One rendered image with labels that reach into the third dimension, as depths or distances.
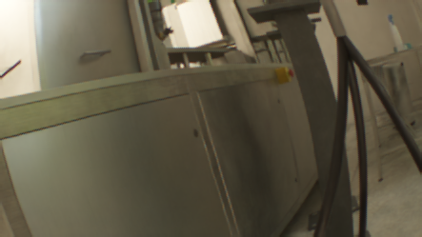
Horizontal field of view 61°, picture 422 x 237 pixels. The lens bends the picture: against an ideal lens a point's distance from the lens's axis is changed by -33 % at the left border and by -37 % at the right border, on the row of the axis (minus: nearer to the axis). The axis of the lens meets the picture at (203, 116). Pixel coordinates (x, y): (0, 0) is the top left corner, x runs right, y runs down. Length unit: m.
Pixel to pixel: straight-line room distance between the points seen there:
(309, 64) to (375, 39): 4.75
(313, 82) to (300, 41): 0.13
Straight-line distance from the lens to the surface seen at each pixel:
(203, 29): 2.76
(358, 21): 6.16
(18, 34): 1.20
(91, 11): 1.46
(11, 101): 0.77
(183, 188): 1.26
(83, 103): 0.97
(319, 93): 1.43
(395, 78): 3.93
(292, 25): 1.44
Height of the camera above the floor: 0.67
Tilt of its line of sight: level
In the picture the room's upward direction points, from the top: 16 degrees counter-clockwise
